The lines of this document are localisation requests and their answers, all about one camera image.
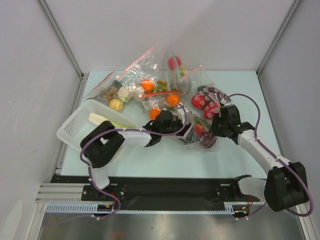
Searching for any blue zip bag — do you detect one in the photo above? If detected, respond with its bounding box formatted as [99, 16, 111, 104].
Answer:
[163, 44, 190, 92]

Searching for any white plastic basket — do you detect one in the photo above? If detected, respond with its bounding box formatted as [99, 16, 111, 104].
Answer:
[56, 100, 137, 152]

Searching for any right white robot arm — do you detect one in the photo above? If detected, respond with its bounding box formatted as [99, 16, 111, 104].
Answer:
[210, 104, 311, 212]

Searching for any fake cauliflower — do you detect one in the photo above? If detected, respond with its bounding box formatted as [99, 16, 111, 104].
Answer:
[117, 86, 133, 102]

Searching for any fake yellow round fruit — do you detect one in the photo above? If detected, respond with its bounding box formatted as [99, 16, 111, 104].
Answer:
[108, 99, 124, 112]

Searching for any fake dark red apple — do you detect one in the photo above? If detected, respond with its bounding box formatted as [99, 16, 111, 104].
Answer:
[200, 132, 217, 149]

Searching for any clear pink zip bag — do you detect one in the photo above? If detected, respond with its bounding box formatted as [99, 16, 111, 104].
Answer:
[176, 113, 218, 151]

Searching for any fake orange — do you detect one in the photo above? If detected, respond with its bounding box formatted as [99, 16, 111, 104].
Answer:
[149, 108, 161, 120]
[166, 93, 181, 108]

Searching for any white cable duct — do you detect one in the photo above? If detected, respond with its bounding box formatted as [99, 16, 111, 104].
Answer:
[46, 203, 250, 215]

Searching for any pink dotted zip bag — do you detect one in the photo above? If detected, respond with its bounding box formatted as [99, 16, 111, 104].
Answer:
[190, 85, 231, 120]

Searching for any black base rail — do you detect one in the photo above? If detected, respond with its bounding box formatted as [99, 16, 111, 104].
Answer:
[51, 175, 260, 207]

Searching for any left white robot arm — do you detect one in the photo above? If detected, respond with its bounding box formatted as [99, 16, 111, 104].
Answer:
[80, 106, 191, 200]

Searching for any fake celery stalk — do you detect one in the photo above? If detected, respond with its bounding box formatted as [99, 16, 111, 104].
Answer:
[88, 113, 137, 129]

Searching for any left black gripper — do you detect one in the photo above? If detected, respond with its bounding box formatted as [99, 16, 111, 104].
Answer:
[160, 116, 199, 145]

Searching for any fake longan bunch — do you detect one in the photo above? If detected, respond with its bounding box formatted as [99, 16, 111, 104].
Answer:
[98, 86, 119, 105]

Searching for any large clear red-zip bag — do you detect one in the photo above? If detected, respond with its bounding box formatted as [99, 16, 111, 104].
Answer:
[116, 46, 162, 90]

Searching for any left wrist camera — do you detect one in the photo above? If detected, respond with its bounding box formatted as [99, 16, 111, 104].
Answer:
[177, 106, 190, 125]

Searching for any red zip longan bag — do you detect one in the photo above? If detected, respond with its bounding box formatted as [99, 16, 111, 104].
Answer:
[84, 71, 133, 112]

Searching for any orange zip fruit bag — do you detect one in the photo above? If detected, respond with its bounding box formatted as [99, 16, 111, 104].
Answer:
[133, 87, 185, 116]

